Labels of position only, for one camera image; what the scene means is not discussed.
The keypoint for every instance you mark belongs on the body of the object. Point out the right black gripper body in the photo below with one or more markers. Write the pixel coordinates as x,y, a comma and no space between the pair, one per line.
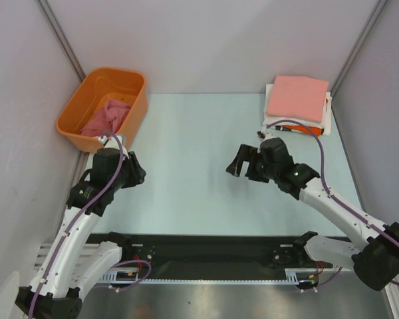
257,162

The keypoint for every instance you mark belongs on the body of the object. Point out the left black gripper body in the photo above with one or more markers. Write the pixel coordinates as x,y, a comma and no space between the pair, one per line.
129,175

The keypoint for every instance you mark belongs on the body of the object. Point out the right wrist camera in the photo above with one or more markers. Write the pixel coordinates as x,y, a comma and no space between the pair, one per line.
275,154

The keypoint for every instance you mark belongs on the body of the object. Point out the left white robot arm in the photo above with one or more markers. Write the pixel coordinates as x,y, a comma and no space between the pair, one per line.
62,283

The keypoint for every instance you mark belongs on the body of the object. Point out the aluminium frame rail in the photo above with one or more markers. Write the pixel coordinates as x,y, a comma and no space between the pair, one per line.
86,252

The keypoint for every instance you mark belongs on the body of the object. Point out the light pink t-shirt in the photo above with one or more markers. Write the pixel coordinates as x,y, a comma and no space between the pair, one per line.
299,97

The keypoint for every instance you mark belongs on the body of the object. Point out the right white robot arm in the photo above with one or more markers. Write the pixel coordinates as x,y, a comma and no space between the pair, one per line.
372,249

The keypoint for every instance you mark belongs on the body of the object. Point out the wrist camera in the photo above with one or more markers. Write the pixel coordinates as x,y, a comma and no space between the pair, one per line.
275,154
106,160

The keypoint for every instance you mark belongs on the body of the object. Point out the white slotted cable duct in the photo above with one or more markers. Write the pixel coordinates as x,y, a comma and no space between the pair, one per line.
291,277

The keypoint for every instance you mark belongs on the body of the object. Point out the dark pink t-shirt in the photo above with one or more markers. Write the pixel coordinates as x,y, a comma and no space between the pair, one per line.
107,119

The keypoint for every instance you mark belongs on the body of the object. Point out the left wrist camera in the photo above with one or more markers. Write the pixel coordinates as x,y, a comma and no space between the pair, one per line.
106,160

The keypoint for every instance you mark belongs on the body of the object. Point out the orange plastic basket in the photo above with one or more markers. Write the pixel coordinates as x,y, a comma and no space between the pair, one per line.
97,88

